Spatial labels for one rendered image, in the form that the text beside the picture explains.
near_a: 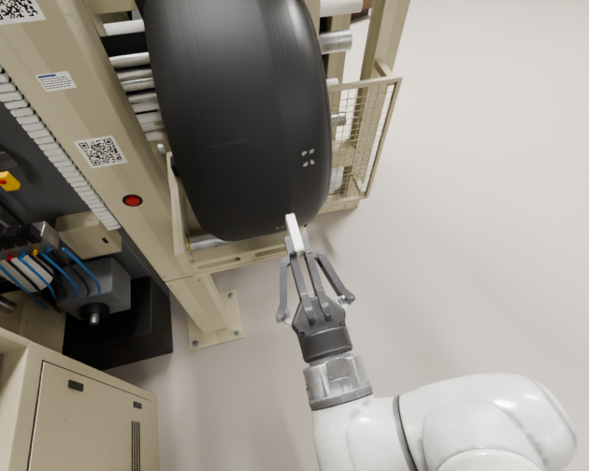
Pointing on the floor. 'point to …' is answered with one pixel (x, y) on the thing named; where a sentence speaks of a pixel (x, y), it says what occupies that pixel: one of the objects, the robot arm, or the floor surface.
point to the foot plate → (218, 330)
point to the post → (208, 306)
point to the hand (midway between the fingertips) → (294, 235)
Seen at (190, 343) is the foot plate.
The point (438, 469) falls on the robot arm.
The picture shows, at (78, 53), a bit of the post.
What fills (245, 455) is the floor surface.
